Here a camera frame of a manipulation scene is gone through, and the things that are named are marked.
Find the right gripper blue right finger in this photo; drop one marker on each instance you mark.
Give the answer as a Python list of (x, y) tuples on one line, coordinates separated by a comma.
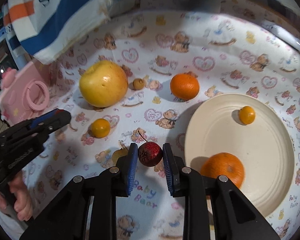
[(172, 165)]

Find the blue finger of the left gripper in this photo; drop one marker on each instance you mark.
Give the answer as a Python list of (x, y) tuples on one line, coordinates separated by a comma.
[(51, 121)]

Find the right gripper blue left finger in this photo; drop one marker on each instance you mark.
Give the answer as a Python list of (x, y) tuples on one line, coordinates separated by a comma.
[(127, 170)]

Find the small dark red crabapple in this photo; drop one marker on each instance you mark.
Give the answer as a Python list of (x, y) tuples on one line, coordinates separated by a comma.
[(149, 153)]

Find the small yellow tomato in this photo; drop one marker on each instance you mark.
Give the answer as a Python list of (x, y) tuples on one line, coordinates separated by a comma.
[(247, 115), (100, 128)]

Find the orange mandarin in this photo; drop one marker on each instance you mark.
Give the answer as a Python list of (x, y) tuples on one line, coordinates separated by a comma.
[(184, 86)]

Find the left hand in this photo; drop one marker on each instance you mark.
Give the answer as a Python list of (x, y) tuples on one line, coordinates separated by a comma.
[(23, 205)]

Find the large orange in plate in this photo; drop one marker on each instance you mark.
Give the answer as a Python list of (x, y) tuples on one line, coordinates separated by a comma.
[(224, 164)]

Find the large yellow apple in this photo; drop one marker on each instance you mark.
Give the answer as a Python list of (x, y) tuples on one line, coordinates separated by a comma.
[(103, 84)]

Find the small brown longan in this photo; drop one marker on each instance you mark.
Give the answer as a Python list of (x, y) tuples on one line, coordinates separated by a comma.
[(138, 84)]

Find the baby bear printed bedsheet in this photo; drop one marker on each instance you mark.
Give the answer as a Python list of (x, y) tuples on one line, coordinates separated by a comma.
[(228, 53)]

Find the small yellow tomato in plate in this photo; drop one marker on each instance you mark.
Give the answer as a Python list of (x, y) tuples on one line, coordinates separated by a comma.
[(247, 115)]

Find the cream round plate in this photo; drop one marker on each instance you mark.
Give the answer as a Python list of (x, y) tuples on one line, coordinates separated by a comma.
[(264, 147)]

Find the striped Paris fabric cloth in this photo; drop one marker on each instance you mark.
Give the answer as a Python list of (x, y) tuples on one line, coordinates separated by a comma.
[(47, 28)]

